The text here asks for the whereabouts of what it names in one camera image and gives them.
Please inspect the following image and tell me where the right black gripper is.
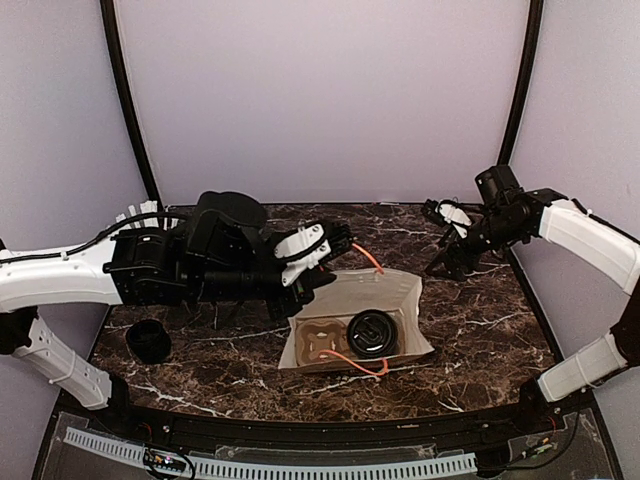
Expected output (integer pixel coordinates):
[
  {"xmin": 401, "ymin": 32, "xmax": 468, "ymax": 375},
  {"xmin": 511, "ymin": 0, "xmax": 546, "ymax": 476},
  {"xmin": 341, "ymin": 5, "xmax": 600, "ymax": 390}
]
[{"xmin": 426, "ymin": 210, "xmax": 526, "ymax": 281}]

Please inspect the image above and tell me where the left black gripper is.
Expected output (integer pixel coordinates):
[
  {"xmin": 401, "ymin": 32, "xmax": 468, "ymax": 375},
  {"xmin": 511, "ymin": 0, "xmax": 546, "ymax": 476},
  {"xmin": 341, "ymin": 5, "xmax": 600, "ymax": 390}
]
[{"xmin": 191, "ymin": 228, "xmax": 336, "ymax": 320}]

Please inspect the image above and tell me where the brown cardboard cup carrier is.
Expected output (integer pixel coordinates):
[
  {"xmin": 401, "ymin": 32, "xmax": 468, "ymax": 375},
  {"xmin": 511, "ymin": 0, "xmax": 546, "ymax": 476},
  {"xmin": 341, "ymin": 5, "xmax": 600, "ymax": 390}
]
[{"xmin": 294, "ymin": 319, "xmax": 356, "ymax": 366}]

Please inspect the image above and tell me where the printed paper takeout bag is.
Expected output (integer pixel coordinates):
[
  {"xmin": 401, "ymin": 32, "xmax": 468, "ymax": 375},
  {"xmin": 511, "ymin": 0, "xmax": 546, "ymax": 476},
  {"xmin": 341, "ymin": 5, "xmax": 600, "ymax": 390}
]
[{"xmin": 278, "ymin": 267, "xmax": 434, "ymax": 375}]

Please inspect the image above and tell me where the single black cup lid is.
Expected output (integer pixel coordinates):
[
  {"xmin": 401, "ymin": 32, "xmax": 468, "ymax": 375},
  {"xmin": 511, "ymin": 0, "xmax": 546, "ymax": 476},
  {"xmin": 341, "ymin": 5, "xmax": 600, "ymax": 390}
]
[{"xmin": 346, "ymin": 309, "xmax": 399, "ymax": 360}]

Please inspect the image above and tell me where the stack of black lids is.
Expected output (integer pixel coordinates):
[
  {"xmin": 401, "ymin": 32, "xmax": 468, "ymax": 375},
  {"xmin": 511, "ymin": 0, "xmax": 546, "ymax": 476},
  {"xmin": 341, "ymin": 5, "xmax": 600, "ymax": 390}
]
[{"xmin": 125, "ymin": 319, "xmax": 171, "ymax": 365}]

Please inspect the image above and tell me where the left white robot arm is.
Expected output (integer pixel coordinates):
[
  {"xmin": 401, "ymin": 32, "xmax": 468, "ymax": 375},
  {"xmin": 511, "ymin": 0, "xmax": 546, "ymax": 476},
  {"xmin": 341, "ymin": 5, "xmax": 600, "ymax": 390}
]
[{"xmin": 1, "ymin": 212, "xmax": 352, "ymax": 436}]

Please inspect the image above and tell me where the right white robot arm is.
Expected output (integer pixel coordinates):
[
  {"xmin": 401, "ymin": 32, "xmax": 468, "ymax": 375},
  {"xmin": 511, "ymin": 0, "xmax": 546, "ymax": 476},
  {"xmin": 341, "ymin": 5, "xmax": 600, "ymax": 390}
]
[{"xmin": 422, "ymin": 188, "xmax": 639, "ymax": 434}]

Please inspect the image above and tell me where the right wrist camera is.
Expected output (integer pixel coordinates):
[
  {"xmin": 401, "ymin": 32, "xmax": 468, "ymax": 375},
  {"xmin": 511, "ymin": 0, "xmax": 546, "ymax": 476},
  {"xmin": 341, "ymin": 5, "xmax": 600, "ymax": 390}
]
[{"xmin": 475, "ymin": 165, "xmax": 522, "ymax": 207}]

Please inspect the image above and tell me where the white slotted cable duct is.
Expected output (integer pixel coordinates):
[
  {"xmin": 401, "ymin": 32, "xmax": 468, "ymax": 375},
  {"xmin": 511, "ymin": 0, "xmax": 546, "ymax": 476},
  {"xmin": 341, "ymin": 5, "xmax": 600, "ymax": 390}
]
[{"xmin": 63, "ymin": 427, "xmax": 477, "ymax": 479}]

